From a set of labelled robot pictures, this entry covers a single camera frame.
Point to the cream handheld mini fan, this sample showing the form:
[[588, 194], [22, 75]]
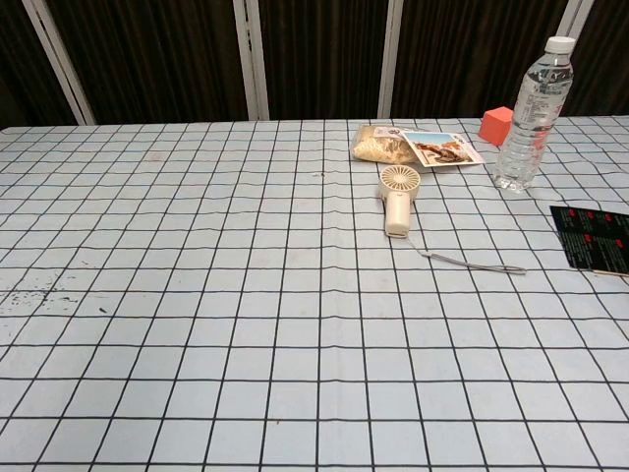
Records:
[[397, 211]]

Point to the clear snack bag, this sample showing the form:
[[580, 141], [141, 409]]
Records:
[[373, 145]]

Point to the white checked tablecloth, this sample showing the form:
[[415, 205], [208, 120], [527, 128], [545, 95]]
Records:
[[196, 295]]

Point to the desert photo postcard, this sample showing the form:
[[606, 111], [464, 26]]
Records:
[[442, 150]]

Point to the dark pleated curtain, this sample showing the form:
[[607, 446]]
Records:
[[319, 59]]

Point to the orange cube block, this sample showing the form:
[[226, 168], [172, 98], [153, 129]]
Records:
[[494, 125]]

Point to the clear plastic water bottle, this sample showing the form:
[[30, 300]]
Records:
[[528, 128]]

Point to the black printed card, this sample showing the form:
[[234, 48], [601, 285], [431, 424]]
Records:
[[594, 241]]

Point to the white frame post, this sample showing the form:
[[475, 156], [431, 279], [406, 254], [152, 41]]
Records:
[[394, 64], [58, 64], [251, 64], [577, 12]]

